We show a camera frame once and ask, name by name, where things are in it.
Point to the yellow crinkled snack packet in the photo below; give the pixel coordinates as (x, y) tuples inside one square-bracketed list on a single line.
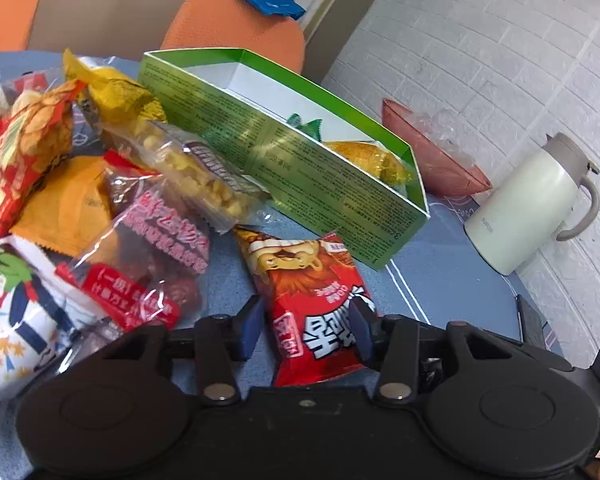
[(115, 90)]

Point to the clear red dates packet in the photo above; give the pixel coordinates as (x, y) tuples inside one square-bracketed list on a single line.
[(150, 240)]

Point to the red lion snack packet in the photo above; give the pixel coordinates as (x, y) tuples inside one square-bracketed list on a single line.
[(305, 285)]

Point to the clear plastic wrap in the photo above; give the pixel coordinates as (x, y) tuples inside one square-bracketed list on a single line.
[(445, 127)]

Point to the red yellow chips packet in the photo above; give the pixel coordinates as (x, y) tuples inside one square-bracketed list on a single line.
[(25, 150)]

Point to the green white snack packet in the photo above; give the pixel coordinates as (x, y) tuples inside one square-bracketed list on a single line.
[(310, 127)]

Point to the white thermal jug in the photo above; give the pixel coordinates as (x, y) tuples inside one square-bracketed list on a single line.
[(515, 210)]

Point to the white blue cartoon packet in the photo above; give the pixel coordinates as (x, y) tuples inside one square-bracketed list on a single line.
[(10, 310)]

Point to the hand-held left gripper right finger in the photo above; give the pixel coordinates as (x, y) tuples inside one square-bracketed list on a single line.
[(360, 330)]

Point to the small yellow snack packet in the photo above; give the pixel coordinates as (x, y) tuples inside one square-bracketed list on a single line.
[(370, 160)]

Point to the plain orange snack packet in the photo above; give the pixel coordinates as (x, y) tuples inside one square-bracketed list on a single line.
[(65, 205)]

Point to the pink plastic bowl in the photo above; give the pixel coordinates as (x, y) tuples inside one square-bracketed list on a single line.
[(430, 160)]

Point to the clear yellow corn puff packet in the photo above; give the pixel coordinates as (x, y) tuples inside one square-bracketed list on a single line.
[(200, 180)]

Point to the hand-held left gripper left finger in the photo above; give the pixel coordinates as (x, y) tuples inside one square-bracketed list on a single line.
[(252, 327)]

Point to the green cardboard box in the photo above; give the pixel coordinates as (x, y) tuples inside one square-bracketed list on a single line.
[(330, 195)]

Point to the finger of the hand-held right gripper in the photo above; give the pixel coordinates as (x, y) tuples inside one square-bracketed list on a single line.
[(535, 322)]

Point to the red white triangular packet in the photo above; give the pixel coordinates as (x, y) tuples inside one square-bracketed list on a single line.
[(30, 81)]

